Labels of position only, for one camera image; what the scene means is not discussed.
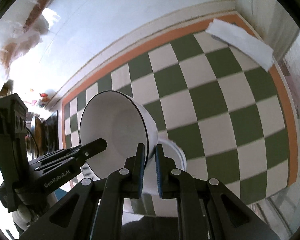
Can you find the small clear plastic bag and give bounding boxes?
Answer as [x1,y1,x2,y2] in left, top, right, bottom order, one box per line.
[12,0,61,37]

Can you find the white bowl with black rim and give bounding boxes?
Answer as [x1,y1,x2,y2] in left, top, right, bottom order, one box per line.
[79,90,158,179]

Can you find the folded white towel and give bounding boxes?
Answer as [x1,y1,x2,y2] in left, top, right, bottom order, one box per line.
[205,18,274,72]

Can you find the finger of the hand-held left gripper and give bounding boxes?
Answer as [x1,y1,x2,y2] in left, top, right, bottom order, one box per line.
[31,138,108,167]

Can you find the dark wok with steel handle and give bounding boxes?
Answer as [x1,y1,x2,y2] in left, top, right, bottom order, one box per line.
[26,112,59,155]

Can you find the green white checkered tablecloth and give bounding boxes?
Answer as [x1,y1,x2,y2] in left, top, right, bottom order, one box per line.
[62,14,298,203]

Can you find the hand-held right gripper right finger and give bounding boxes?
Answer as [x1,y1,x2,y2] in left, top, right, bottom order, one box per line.
[155,144,282,240]

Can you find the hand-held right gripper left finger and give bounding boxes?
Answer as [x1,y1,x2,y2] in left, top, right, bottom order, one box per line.
[20,143,147,240]

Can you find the white bowl with blue dots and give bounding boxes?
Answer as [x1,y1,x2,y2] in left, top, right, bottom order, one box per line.
[124,139,187,217]

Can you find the large clear plastic bag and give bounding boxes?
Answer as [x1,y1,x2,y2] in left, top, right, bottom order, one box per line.
[0,25,44,85]

